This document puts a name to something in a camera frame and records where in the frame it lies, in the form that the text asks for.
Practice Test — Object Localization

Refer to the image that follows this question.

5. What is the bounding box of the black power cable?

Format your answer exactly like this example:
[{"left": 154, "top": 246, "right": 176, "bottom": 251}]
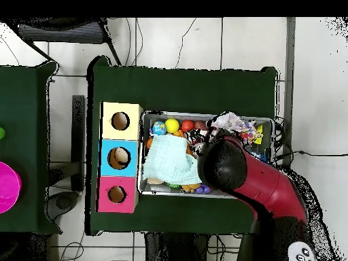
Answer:
[{"left": 274, "top": 150, "right": 348, "bottom": 169}]

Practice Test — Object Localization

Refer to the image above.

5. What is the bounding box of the pink round disc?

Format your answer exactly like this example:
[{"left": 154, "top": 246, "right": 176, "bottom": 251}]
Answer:
[{"left": 0, "top": 161, "right": 22, "bottom": 214}]

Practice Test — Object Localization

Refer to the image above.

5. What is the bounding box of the black upright panel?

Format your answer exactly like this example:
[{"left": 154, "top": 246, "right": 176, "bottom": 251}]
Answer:
[{"left": 71, "top": 94, "right": 86, "bottom": 192}]

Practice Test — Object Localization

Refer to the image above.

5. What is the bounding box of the wooden box with three holes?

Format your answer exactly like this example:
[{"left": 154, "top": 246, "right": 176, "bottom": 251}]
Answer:
[{"left": 96, "top": 101, "right": 144, "bottom": 214}]

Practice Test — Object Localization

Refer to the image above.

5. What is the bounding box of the crushed black drink can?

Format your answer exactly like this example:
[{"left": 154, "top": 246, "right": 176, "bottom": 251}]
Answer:
[{"left": 185, "top": 128, "right": 207, "bottom": 145}]

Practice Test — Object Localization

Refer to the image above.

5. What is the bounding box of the colourful spotted cloth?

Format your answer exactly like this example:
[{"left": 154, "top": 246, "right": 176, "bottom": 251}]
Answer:
[{"left": 207, "top": 111, "right": 264, "bottom": 145}]

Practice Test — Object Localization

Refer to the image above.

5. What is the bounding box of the dark green side tablecloth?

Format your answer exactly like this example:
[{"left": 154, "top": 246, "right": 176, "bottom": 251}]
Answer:
[{"left": 0, "top": 60, "right": 63, "bottom": 236}]

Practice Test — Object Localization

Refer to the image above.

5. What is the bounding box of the blue spiky toy with eyes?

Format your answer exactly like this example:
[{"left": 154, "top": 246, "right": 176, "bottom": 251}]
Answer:
[{"left": 251, "top": 150, "right": 270, "bottom": 164}]

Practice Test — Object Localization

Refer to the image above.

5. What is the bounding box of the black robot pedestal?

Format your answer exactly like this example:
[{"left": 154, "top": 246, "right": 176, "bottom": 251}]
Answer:
[{"left": 143, "top": 232, "right": 211, "bottom": 261}]

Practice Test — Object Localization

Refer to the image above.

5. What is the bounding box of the mint green waffle cloth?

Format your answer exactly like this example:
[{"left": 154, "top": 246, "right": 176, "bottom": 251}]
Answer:
[{"left": 141, "top": 133, "right": 203, "bottom": 186}]

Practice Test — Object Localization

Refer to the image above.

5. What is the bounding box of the yellow ball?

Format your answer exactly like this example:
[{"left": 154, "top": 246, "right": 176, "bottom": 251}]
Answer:
[{"left": 164, "top": 118, "right": 181, "bottom": 135}]

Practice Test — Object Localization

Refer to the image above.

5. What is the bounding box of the yellow plastic block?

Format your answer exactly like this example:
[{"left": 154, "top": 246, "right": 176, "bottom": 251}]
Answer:
[{"left": 254, "top": 124, "right": 264, "bottom": 145}]

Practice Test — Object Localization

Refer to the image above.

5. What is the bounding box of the black mesh chair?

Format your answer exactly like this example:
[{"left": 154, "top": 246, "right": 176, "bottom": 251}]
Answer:
[{"left": 5, "top": 17, "right": 122, "bottom": 67}]

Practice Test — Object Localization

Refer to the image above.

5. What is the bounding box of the globe print ball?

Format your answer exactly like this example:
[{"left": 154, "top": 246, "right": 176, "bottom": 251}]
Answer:
[{"left": 151, "top": 120, "right": 168, "bottom": 136}]

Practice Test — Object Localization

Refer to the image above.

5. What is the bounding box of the shallow wire mesh bin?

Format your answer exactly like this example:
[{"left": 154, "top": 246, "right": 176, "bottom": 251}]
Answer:
[{"left": 137, "top": 110, "right": 275, "bottom": 201}]

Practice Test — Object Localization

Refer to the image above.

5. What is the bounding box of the dark grey oval base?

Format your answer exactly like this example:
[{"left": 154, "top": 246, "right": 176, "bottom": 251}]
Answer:
[{"left": 45, "top": 190, "right": 80, "bottom": 222}]

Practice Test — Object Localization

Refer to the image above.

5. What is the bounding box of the orange ball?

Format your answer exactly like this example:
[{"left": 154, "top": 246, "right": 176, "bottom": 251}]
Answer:
[{"left": 181, "top": 119, "right": 196, "bottom": 133}]

